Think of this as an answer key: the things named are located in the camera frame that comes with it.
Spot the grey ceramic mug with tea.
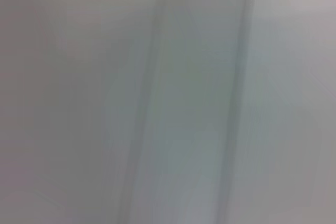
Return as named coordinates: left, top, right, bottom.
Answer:
left=123, top=0, right=253, bottom=224

